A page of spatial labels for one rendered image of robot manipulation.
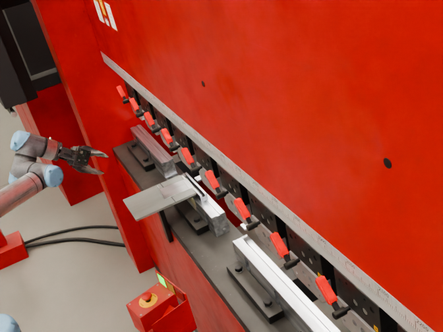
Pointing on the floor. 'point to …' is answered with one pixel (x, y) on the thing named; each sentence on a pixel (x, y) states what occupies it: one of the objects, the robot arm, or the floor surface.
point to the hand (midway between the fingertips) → (102, 164)
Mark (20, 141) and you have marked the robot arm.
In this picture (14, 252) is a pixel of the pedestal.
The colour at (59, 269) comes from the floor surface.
